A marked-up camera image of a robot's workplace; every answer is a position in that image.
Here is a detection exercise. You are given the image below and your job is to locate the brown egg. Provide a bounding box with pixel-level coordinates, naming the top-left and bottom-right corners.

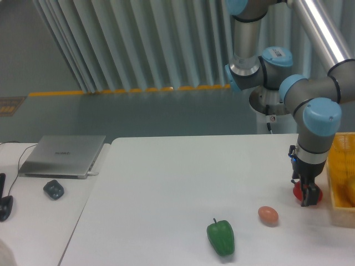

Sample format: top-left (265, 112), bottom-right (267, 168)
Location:
top-left (258, 206), bottom-right (279, 224)

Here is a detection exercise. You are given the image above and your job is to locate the silver closed laptop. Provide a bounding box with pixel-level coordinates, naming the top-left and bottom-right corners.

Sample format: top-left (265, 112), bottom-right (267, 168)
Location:
top-left (19, 135), bottom-right (105, 179)

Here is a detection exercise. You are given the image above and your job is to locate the white usb plug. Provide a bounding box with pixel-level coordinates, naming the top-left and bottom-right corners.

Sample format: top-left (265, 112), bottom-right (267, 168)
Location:
top-left (87, 172), bottom-right (99, 176)

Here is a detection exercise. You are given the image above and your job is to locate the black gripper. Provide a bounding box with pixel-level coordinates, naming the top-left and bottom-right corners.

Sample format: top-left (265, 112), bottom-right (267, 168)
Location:
top-left (291, 157), bottom-right (326, 207)

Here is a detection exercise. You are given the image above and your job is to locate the yellow fruit in basket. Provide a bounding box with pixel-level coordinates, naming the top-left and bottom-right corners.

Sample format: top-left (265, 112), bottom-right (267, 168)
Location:
top-left (344, 176), bottom-right (355, 207)

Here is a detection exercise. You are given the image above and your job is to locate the yellow woven basket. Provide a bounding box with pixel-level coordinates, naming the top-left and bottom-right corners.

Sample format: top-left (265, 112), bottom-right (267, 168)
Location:
top-left (327, 132), bottom-right (354, 228)

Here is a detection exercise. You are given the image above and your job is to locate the red bell pepper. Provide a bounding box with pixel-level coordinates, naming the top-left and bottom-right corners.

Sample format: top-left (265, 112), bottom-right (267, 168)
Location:
top-left (291, 180), bottom-right (323, 203)

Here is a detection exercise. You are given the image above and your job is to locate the black device on stand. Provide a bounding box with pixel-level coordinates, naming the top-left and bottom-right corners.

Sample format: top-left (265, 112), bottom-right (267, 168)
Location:
top-left (1, 173), bottom-right (13, 222)

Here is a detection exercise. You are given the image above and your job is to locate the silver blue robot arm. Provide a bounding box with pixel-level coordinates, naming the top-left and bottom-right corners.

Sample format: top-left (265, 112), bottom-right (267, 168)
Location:
top-left (225, 1), bottom-right (354, 207)

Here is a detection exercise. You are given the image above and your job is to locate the green bell pepper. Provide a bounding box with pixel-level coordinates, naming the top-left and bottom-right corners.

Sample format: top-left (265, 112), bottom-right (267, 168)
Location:
top-left (206, 218), bottom-right (235, 257)

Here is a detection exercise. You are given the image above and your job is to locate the white folding partition screen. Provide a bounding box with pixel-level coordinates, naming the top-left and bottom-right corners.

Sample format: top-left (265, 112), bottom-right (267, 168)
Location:
top-left (32, 0), bottom-right (355, 94)

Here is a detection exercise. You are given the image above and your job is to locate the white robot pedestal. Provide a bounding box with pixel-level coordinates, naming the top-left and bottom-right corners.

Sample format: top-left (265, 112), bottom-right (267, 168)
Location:
top-left (248, 85), bottom-right (299, 135)

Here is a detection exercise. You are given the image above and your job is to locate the thin black cable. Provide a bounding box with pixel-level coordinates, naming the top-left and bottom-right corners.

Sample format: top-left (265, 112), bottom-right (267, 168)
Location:
top-left (0, 141), bottom-right (39, 196)

